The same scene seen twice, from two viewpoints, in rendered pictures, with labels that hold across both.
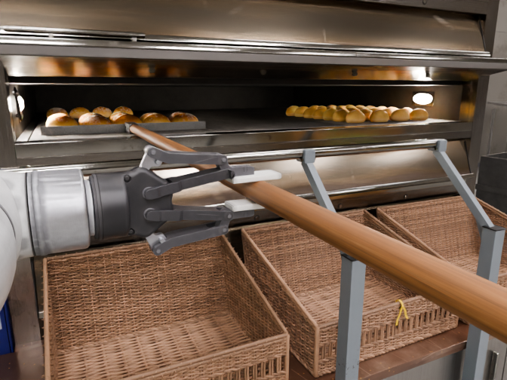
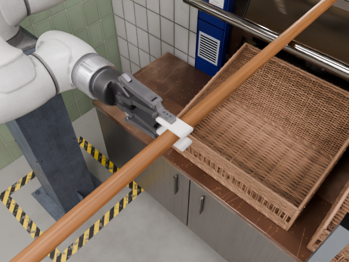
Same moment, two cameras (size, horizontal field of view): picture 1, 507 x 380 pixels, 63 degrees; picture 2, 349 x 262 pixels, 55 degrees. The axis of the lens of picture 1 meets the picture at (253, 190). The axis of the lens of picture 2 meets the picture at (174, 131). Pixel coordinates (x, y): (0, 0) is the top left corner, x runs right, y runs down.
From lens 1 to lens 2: 0.64 m
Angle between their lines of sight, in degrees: 65
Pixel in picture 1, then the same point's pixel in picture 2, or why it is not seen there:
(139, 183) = (116, 88)
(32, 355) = not seen: hidden behind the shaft
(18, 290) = (231, 51)
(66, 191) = (83, 76)
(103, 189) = (97, 83)
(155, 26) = not seen: outside the picture
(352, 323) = (321, 252)
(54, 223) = (78, 86)
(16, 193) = (70, 66)
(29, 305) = not seen: hidden behind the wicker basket
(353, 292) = (331, 239)
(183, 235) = (135, 123)
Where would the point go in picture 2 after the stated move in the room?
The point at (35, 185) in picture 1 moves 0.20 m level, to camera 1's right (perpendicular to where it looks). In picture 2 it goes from (77, 66) to (100, 133)
